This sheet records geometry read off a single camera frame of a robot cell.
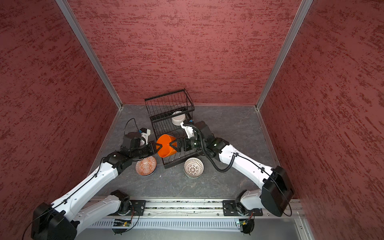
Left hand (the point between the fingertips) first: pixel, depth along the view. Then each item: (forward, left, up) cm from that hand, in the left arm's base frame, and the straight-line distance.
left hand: (162, 148), depth 79 cm
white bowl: (+27, -5, -9) cm, 29 cm away
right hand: (-2, -8, +6) cm, 10 cm away
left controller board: (-32, +20, -18) cm, 42 cm away
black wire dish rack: (+34, +3, -8) cm, 35 cm away
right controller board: (-32, -45, -17) cm, 58 cm away
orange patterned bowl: (-5, +11, -13) cm, 17 cm away
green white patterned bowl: (-8, -17, -11) cm, 22 cm away
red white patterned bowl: (-3, -17, -9) cm, 19 cm away
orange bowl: (0, -2, -2) cm, 3 cm away
